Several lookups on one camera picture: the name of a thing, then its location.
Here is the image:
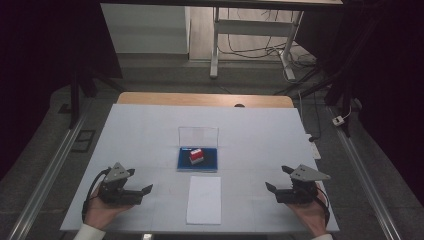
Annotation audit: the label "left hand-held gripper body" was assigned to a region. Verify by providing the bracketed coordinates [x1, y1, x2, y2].
[99, 162, 144, 205]

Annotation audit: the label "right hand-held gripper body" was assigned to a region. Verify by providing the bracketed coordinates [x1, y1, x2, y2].
[275, 163, 332, 205]

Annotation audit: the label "blue ink pad box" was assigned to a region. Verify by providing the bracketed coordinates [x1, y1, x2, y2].
[176, 126, 220, 174]

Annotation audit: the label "red and white stamp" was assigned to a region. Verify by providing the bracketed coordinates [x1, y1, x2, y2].
[188, 148, 205, 166]

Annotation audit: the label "person's left hand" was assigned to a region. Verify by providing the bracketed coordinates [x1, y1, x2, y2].
[83, 186, 134, 232]

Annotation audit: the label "person's right hand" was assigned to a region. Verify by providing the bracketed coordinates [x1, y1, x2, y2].
[287, 186, 330, 238]

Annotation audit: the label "black floor plate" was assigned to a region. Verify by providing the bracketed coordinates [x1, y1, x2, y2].
[70, 129, 97, 154]

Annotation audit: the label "white paper sheet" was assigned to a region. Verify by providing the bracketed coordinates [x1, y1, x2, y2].
[185, 175, 223, 226]

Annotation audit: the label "black tripod stand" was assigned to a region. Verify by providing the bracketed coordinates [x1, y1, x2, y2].
[273, 56, 356, 138]

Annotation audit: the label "wooden table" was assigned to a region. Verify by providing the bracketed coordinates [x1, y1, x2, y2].
[116, 91, 295, 109]

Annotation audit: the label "dark curtain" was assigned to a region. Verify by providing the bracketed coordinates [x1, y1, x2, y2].
[0, 0, 124, 183]
[294, 0, 424, 206]

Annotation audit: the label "white cabinet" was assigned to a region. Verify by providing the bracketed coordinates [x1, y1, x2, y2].
[100, 3, 191, 55]

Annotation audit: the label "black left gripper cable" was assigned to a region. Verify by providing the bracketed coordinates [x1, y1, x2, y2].
[81, 167, 112, 224]

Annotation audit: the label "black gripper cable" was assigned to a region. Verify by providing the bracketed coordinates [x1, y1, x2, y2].
[314, 187, 332, 229]
[81, 167, 112, 224]

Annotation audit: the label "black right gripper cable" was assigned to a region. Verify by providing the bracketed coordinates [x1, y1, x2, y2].
[314, 187, 332, 229]

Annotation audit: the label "metal floor rail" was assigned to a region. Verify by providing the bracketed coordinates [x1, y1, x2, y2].
[6, 108, 93, 240]
[327, 105, 403, 240]

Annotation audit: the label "black floor cables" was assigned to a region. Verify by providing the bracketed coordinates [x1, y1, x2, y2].
[218, 9, 318, 69]

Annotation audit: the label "white desk frame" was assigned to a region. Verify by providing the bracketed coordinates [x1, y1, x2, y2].
[208, 6, 305, 81]

